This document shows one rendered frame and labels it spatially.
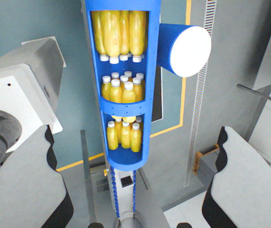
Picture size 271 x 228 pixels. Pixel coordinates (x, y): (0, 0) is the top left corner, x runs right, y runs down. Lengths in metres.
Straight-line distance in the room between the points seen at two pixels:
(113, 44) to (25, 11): 1.25
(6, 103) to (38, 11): 1.28
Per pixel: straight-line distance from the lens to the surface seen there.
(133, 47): 0.68
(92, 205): 1.50
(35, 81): 0.67
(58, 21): 1.77
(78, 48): 1.78
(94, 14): 0.70
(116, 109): 0.66
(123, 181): 1.39
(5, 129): 0.59
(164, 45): 0.95
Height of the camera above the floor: 1.76
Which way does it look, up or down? 52 degrees down
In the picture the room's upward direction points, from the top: 146 degrees clockwise
